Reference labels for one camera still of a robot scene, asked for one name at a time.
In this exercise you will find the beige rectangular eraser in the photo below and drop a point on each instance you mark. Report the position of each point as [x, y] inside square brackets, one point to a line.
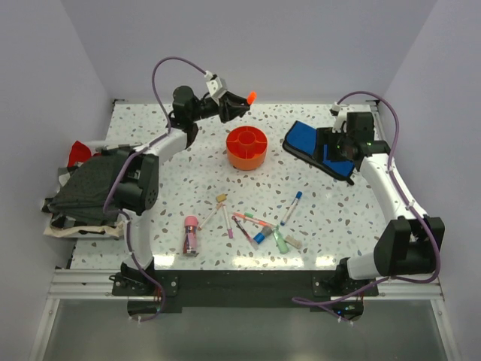
[293, 242]

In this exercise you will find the dark red gel pen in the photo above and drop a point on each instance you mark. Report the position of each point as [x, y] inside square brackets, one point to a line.
[246, 234]

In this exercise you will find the pink capped glitter tube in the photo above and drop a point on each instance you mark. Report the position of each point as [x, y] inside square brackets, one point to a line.
[190, 243]

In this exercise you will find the pile of folded cloths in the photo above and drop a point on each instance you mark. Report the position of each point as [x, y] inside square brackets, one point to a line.
[88, 202]

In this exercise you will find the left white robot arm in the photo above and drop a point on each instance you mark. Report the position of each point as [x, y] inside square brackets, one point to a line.
[187, 110]

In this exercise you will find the black orange highlighter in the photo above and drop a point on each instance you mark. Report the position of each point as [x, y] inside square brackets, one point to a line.
[251, 97]

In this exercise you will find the aluminium frame rail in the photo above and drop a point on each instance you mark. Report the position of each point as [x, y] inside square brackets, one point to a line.
[81, 284]

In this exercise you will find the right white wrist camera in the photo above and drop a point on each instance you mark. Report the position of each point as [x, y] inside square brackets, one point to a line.
[339, 112]

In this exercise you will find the orange round organizer container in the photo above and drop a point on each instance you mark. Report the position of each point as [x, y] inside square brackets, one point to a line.
[246, 147]

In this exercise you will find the green capped orange marker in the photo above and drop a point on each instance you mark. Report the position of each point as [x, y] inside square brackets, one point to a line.
[252, 219]

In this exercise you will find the green correction tape pen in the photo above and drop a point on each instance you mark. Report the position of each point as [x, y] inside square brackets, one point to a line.
[280, 242]

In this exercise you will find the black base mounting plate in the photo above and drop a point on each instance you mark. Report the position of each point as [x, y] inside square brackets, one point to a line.
[249, 289]

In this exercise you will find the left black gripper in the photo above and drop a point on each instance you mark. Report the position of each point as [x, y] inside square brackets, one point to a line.
[231, 107]

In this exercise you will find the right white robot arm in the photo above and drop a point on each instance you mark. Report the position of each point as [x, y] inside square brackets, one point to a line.
[409, 247]

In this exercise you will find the blue capped white marker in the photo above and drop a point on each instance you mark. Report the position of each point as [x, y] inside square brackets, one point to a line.
[291, 208]

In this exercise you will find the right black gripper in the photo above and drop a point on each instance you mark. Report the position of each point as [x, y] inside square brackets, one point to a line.
[325, 136]

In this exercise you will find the blue black pencil pouch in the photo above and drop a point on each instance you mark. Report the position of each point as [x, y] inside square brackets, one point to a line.
[302, 142]

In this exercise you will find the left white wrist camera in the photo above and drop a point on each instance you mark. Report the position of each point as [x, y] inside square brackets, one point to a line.
[216, 86]

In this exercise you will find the blue grey glue stick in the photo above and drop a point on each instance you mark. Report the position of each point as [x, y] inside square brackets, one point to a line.
[263, 234]

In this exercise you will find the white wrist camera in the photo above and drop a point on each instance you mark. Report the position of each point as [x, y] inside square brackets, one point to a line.
[339, 112]
[216, 86]

